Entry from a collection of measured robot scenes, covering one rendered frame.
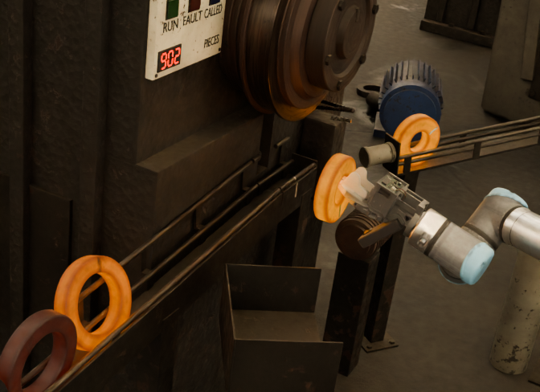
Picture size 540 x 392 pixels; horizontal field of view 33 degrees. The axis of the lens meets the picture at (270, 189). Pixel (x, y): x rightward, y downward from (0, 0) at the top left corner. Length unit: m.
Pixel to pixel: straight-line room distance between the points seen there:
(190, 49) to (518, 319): 1.45
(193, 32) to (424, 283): 1.72
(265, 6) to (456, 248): 0.65
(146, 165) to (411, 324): 1.45
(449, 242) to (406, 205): 0.12
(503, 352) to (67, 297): 1.64
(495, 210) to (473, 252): 0.17
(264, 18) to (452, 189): 2.29
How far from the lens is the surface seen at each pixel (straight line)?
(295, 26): 2.02
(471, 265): 1.95
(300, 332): 1.95
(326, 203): 1.99
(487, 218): 2.09
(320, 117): 2.49
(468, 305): 3.33
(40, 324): 1.64
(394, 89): 4.34
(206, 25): 2.00
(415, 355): 3.01
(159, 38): 1.85
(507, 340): 2.99
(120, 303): 1.86
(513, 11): 4.92
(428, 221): 1.96
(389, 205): 1.97
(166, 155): 2.00
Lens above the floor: 1.71
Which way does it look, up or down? 26 degrees down
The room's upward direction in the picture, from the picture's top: 8 degrees clockwise
